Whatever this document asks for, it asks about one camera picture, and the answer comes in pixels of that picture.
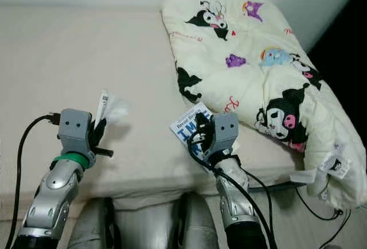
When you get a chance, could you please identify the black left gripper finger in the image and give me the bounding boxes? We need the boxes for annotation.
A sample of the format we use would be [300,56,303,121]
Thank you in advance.
[91,118,107,145]

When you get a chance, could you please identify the white book blue letters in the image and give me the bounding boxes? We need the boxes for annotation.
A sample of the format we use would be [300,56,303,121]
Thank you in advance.
[169,102,216,173]

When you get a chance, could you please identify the grey right robot leg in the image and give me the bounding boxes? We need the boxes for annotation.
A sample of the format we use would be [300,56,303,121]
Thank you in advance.
[171,192,227,249]

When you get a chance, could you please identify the grey robot leg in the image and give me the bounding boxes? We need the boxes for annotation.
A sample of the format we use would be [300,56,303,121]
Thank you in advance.
[66,197,116,249]
[171,192,227,249]

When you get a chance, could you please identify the grey left robot leg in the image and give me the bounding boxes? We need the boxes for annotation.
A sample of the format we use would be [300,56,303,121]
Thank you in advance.
[66,197,116,249]

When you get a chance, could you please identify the cream bed mattress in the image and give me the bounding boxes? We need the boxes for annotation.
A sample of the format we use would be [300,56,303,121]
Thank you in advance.
[0,5,339,220]

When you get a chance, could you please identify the cream cartoon print quilt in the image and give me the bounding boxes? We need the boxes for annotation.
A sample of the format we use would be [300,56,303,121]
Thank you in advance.
[161,0,367,209]

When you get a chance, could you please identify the black cabinet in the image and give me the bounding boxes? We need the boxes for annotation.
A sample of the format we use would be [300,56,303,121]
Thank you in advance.
[307,0,367,98]

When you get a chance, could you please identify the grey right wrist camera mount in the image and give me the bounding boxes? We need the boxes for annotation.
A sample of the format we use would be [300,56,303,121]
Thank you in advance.
[211,112,240,155]

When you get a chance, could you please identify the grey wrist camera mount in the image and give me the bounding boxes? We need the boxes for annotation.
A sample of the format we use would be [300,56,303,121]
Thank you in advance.
[211,112,240,155]
[58,109,92,155]

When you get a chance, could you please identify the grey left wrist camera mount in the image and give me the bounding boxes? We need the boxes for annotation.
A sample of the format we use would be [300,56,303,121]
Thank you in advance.
[58,109,92,155]

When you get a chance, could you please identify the dark bed frame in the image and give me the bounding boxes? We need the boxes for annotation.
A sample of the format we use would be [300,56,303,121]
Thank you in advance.
[258,180,316,192]

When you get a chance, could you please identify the black floor cable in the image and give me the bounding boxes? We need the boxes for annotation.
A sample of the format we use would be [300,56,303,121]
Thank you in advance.
[295,186,353,248]

